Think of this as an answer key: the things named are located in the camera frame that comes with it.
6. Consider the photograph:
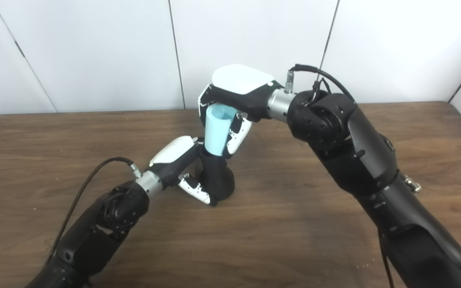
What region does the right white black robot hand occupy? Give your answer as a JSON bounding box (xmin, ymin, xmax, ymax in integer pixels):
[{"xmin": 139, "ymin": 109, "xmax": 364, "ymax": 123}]
[{"xmin": 198, "ymin": 64, "xmax": 284, "ymax": 160}]

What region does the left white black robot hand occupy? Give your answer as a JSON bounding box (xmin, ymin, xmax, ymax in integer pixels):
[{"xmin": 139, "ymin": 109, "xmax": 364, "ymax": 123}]
[{"xmin": 149, "ymin": 136, "xmax": 212, "ymax": 205}]

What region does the black funnel-shaped nozzle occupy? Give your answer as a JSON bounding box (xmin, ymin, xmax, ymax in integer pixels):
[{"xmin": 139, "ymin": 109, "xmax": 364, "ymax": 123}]
[{"xmin": 199, "ymin": 144, "xmax": 235, "ymax": 207}]

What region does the light-blue hose piece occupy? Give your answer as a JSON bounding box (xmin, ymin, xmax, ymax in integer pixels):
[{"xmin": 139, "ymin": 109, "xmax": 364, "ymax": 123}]
[{"xmin": 205, "ymin": 103, "xmax": 234, "ymax": 156}]

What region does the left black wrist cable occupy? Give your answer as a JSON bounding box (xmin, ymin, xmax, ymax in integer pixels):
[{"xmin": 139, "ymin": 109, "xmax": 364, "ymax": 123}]
[{"xmin": 46, "ymin": 157, "xmax": 143, "ymax": 264}]

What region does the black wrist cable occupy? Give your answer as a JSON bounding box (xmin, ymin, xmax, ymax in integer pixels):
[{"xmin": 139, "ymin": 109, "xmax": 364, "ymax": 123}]
[
  {"xmin": 46, "ymin": 157, "xmax": 143, "ymax": 264},
  {"xmin": 286, "ymin": 64, "xmax": 395, "ymax": 288}
]

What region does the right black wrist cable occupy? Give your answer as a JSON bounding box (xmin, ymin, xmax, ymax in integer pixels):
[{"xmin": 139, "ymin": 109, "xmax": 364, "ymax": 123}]
[{"xmin": 286, "ymin": 64, "xmax": 395, "ymax": 288}]

